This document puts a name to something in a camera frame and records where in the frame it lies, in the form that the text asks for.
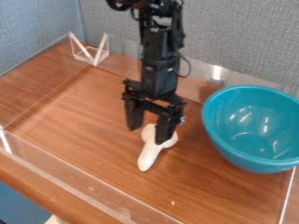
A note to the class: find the white toy mushroom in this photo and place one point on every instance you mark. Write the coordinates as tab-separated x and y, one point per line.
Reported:
152	148

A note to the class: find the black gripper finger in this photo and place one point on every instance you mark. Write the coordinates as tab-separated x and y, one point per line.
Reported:
134	115
166	126

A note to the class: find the blue plastic bowl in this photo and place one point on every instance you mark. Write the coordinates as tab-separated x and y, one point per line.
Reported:
252	125

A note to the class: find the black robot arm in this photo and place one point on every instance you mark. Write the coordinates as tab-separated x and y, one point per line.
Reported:
160	26

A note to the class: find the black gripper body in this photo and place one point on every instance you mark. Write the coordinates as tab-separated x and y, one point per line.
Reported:
154	91

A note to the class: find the clear acrylic barrier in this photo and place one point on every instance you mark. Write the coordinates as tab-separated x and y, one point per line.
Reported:
68	153

